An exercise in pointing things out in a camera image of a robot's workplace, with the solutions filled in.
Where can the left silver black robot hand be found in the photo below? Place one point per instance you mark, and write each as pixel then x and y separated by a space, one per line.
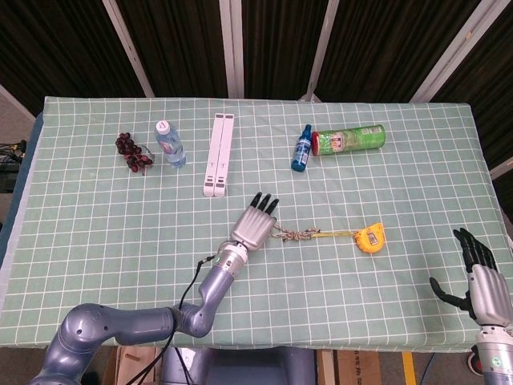
pixel 252 228

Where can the green checked tablecloth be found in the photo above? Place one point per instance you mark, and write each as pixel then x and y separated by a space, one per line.
pixel 320 288

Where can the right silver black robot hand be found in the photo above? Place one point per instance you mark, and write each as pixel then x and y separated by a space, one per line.
pixel 487 293

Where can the white folded laptop stand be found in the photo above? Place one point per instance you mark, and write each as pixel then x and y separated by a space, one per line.
pixel 218 160

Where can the dark red grape bunch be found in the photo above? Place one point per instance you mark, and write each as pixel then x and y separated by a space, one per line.
pixel 128 148

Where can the brown cardboard box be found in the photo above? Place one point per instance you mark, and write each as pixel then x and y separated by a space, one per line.
pixel 136 367
pixel 356 369

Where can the white frame post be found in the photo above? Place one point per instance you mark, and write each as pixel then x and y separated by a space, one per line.
pixel 457 48
pixel 322 48
pixel 128 48
pixel 232 48
pixel 503 168

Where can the green chips can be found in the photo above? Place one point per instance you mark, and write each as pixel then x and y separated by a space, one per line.
pixel 352 138

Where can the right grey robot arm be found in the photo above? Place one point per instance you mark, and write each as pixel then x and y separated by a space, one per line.
pixel 495 357

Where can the small blue bottle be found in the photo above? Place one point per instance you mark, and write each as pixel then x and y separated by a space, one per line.
pixel 300 156

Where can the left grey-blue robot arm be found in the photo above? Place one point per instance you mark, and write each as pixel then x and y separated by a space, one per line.
pixel 132 321

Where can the yellow tape measure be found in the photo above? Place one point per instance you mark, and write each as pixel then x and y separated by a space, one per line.
pixel 370 238

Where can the clear plastic water bottle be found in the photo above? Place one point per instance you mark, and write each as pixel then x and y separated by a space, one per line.
pixel 172 150

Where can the grey-blue robot torso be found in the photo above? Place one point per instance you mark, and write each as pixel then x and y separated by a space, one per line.
pixel 240 367

